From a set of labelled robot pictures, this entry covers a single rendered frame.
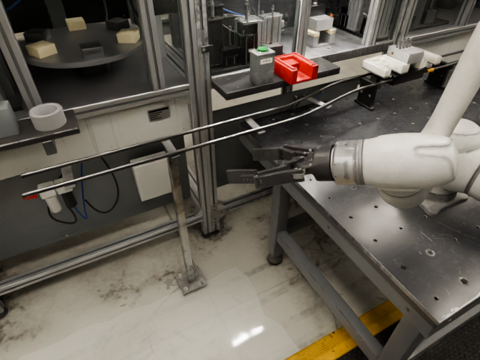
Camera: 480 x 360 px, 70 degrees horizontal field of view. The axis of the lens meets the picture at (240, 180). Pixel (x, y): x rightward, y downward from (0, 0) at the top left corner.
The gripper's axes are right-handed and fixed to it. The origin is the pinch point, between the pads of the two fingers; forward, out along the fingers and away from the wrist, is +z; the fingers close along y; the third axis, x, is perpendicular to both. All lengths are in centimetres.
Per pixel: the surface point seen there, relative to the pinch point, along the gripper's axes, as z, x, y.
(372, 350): -21, 81, -26
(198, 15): 32, -38, -47
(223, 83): 31, -13, -54
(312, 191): -2.9, 25.7, -39.1
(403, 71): -30, -1, -111
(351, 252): -17, 40, -26
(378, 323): -20, 99, -57
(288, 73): 8, -12, -64
